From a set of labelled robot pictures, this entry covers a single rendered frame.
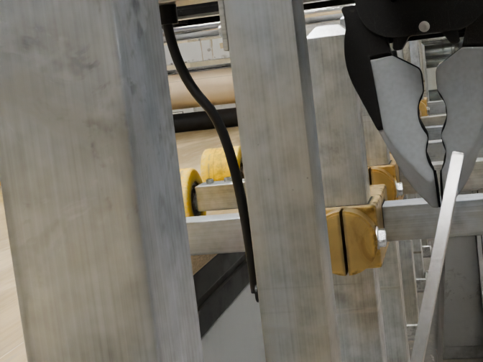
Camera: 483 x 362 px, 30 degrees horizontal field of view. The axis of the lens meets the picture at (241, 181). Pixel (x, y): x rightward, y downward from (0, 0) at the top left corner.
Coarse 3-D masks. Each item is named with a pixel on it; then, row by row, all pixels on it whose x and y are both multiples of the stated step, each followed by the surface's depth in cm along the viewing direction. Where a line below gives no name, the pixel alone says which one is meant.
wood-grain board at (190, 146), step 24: (192, 144) 255; (216, 144) 244; (0, 192) 183; (0, 216) 145; (0, 240) 120; (0, 264) 102; (192, 264) 97; (0, 288) 89; (0, 312) 79; (0, 336) 71; (0, 360) 64; (24, 360) 64
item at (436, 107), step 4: (428, 104) 219; (432, 104) 219; (436, 104) 218; (440, 104) 218; (444, 104) 218; (432, 108) 219; (436, 108) 219; (440, 108) 218; (444, 108) 218; (432, 112) 219; (436, 112) 219; (440, 112) 219; (444, 112) 218
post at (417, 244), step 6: (402, 54) 142; (408, 198) 144; (414, 240) 145; (420, 240) 146; (414, 246) 145; (420, 246) 145; (414, 252) 145; (420, 252) 145; (414, 258) 145; (420, 258) 145; (420, 264) 145; (420, 270) 145; (420, 276) 146
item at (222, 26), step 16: (160, 0) 46; (176, 0) 46; (192, 0) 46; (208, 0) 48; (160, 16) 47; (176, 16) 48; (224, 16) 45; (224, 32) 45; (176, 48) 48; (224, 48) 46; (176, 64) 48; (192, 80) 48; (208, 112) 48; (224, 128) 48; (224, 144) 47; (240, 176) 48; (240, 192) 48; (240, 208) 48; (256, 288) 48
